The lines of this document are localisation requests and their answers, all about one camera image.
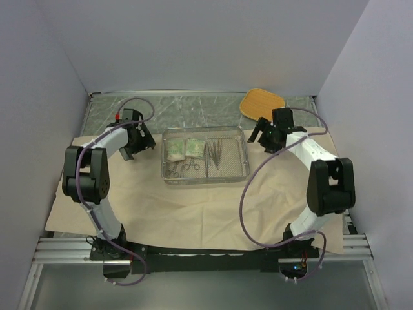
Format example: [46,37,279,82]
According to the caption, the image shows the right gauze packet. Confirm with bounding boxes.
[185,138,205,158]

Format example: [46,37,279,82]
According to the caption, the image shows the aluminium front frame rail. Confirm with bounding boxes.
[32,238,130,265]

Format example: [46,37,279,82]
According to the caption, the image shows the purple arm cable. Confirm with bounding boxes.
[76,96,156,287]
[240,108,329,282]

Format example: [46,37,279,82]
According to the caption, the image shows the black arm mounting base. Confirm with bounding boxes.
[89,238,319,278]

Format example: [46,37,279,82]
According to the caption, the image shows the steel surgical scissors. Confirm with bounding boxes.
[165,161,180,178]

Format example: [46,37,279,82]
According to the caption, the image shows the orange woven bamboo tray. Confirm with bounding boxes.
[239,88,285,121]

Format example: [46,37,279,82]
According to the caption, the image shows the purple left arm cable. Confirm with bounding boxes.
[76,96,156,287]

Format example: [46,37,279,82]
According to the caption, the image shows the steel tweezers bundle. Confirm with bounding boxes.
[206,138,223,170]

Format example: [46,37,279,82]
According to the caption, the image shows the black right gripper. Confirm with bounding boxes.
[248,117,283,156]

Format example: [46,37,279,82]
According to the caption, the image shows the left gauze packet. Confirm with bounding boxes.
[166,139,185,162]

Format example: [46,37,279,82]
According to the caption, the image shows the gauze packet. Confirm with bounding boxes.
[166,139,185,162]
[185,138,205,158]

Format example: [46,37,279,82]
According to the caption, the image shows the steel mesh instrument tray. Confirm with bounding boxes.
[161,126,250,185]

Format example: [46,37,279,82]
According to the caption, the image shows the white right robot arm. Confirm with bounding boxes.
[248,108,356,257]

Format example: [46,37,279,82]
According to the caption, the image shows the aluminium table edge rail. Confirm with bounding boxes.
[308,96,325,128]

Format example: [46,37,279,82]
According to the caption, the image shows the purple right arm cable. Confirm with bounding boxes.
[240,108,329,282]

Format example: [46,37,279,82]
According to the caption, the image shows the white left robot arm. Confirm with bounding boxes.
[62,108,156,260]

